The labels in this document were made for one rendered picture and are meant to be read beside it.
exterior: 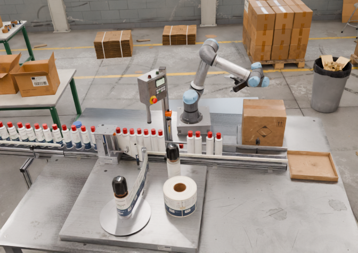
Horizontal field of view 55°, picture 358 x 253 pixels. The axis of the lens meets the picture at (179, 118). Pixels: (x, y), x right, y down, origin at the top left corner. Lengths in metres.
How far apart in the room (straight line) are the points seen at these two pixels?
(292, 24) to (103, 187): 4.10
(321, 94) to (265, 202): 2.63
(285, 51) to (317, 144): 3.13
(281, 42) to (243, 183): 3.61
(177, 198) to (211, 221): 0.28
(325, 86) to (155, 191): 2.93
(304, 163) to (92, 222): 1.49
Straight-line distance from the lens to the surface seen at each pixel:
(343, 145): 4.33
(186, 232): 2.06
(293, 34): 5.70
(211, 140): 2.41
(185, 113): 2.78
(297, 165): 2.60
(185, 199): 2.02
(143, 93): 2.33
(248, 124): 2.57
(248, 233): 2.14
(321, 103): 4.75
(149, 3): 7.69
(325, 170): 2.61
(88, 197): 2.34
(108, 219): 2.17
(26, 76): 3.79
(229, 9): 7.75
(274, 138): 2.66
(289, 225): 2.21
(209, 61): 2.49
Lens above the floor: 2.50
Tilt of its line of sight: 34 degrees down
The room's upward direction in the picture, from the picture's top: 3 degrees counter-clockwise
